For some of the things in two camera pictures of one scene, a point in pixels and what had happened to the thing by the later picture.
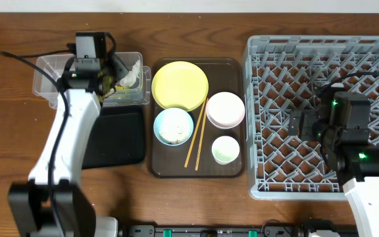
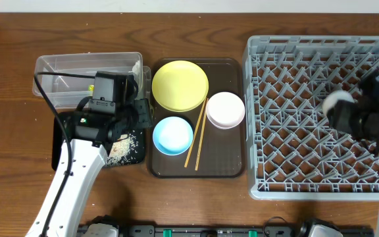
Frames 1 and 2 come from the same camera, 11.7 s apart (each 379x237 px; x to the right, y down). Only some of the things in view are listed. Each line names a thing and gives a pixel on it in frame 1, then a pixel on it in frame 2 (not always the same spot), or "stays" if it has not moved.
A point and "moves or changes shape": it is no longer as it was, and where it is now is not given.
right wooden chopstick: x=202 y=135 stays
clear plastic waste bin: x=135 y=90 stays
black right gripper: x=308 y=118 → x=340 y=118
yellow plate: x=179 y=84 stays
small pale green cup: x=225 y=149 moves or changes shape
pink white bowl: x=225 y=110 stays
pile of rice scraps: x=174 y=127 → x=123 y=150
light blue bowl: x=174 y=126 moves or changes shape
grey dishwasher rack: x=287 y=73 stays
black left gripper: x=122 y=68 → x=146 y=112
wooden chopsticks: x=195 y=134 stays
